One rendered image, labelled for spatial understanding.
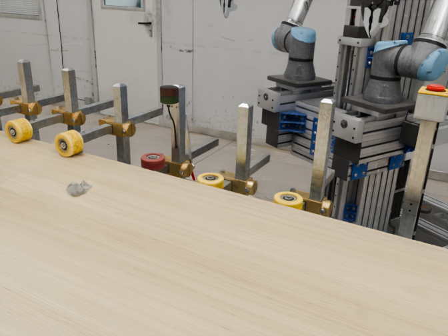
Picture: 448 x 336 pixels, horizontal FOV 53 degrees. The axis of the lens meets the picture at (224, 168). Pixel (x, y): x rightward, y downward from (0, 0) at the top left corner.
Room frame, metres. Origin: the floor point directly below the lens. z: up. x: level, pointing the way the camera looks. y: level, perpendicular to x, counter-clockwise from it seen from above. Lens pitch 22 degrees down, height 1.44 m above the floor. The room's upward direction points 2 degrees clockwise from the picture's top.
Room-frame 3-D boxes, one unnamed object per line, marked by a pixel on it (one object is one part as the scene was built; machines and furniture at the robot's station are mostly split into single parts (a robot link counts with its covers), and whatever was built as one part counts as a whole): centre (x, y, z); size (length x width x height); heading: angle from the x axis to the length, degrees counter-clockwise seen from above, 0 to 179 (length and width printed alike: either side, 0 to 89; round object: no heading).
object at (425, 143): (1.08, -0.51, 0.93); 0.05 x 0.04 x 0.45; 61
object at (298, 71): (2.18, -0.35, 1.09); 0.15 x 0.15 x 0.10
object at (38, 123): (1.74, 0.62, 0.95); 0.50 x 0.04 x 0.04; 151
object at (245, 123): (1.33, -0.06, 0.87); 0.03 x 0.03 x 0.48; 61
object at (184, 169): (1.46, 0.18, 0.85); 0.13 x 0.06 x 0.05; 61
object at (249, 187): (1.34, -0.04, 0.84); 0.13 x 0.06 x 0.05; 61
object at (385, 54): (1.76, -0.62, 1.21); 0.13 x 0.12 x 0.14; 40
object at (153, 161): (1.39, 0.24, 0.85); 0.08 x 0.08 x 0.11
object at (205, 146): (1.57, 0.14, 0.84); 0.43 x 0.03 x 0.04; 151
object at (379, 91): (1.76, -0.62, 1.09); 0.15 x 0.15 x 0.10
